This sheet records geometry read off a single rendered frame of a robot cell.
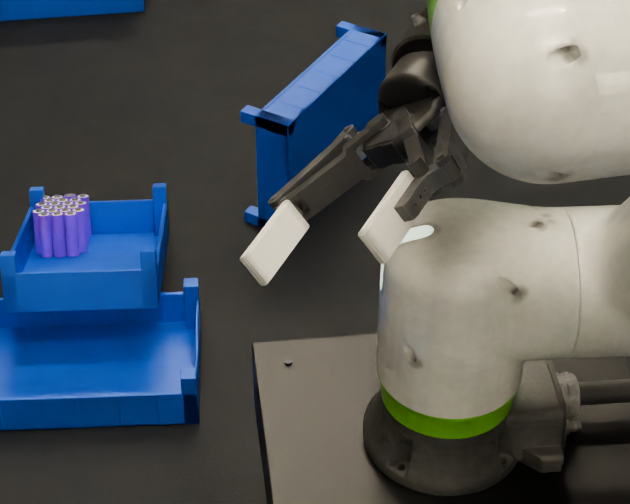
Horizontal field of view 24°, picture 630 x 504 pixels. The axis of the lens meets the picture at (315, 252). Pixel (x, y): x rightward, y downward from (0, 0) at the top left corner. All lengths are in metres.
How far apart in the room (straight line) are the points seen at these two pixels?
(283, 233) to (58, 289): 0.79
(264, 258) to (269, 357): 0.31
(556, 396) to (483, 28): 0.58
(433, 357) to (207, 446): 0.69
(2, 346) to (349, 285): 0.49
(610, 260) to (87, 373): 0.96
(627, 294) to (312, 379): 0.37
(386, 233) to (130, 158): 1.35
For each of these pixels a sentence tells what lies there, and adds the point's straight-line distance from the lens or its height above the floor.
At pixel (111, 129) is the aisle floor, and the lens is 2.44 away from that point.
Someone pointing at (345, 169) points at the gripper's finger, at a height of 0.66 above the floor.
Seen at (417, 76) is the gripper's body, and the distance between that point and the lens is 1.17.
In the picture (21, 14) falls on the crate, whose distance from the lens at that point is 2.77.
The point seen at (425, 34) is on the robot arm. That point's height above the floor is 0.74.
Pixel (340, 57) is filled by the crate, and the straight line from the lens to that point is 2.22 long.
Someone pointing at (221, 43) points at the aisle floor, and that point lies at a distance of 2.65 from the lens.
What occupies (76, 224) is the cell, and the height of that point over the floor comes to 0.08.
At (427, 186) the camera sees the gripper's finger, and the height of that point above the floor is 0.72.
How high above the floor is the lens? 1.34
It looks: 38 degrees down
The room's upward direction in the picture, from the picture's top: straight up
